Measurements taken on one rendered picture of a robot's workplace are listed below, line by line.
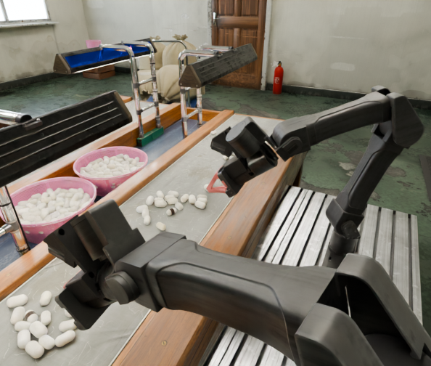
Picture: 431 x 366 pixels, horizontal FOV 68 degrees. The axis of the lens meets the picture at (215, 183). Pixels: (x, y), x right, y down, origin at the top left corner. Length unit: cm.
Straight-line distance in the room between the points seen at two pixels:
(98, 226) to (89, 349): 33
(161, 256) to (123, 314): 39
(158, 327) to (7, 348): 28
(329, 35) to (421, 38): 112
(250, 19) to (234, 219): 470
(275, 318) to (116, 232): 24
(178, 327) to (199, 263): 35
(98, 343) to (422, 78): 493
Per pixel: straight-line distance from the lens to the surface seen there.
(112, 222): 42
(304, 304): 24
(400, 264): 102
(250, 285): 27
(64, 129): 66
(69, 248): 47
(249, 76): 550
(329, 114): 74
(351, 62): 516
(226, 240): 82
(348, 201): 86
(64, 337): 70
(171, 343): 63
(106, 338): 69
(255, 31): 539
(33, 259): 87
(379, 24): 509
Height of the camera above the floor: 129
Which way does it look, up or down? 30 degrees down
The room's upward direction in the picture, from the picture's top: straight up
